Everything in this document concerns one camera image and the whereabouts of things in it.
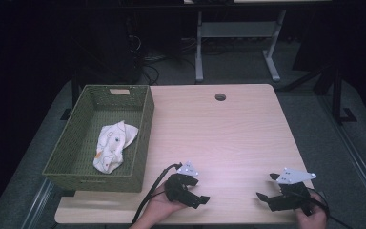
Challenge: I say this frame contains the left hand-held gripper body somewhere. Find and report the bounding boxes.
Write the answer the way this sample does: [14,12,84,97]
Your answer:
[164,160,200,205]

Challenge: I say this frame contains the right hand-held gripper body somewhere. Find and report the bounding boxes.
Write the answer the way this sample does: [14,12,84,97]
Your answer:
[275,167,317,213]

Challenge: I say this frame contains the white patterned cloth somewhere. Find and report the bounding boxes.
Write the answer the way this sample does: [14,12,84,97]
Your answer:
[92,120,139,175]

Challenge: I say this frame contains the green woven basket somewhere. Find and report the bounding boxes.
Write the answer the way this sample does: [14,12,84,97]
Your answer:
[42,84,155,194]

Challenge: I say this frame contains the person's left hand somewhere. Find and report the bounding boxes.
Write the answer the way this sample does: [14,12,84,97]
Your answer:
[138,181,189,229]

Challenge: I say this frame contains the person's right hand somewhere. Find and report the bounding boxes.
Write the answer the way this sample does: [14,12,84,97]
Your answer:
[293,192,329,229]

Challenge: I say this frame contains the black metal stand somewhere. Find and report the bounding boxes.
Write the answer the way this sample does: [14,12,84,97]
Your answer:
[328,61,358,126]

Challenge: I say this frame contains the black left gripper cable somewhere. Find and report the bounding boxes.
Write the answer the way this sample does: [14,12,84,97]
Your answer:
[130,162,184,226]

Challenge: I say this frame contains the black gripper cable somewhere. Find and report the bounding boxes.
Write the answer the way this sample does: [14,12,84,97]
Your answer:
[130,162,184,226]
[294,187,355,229]

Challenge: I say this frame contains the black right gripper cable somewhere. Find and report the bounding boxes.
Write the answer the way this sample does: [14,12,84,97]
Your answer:
[294,187,355,229]

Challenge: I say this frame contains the metal floor rail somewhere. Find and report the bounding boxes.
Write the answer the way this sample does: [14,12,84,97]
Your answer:
[20,177,55,229]
[317,94,366,220]

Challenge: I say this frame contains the black floor cables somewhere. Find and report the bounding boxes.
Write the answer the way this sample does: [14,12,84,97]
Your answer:
[130,32,198,86]

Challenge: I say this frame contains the grey metal desk frame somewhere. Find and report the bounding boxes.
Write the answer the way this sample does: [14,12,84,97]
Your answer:
[194,9,288,84]

